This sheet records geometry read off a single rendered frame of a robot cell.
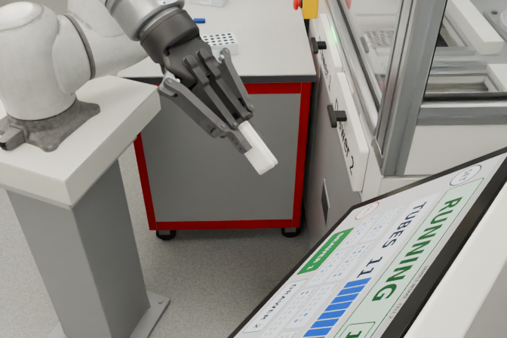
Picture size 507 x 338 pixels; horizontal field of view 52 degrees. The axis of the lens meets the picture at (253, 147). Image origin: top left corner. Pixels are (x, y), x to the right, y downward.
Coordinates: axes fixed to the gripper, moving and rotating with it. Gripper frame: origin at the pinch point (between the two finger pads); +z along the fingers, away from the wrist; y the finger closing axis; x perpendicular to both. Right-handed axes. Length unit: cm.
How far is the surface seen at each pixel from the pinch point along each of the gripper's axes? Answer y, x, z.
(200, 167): 58, 90, -3
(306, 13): 91, 42, -21
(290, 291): -8.7, 0.9, 16.8
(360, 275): -9.7, -12.0, 16.9
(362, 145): 32.5, 10.6, 12.9
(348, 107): 42.5, 15.2, 6.2
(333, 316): -16.3, -12.5, 16.8
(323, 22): 75, 29, -14
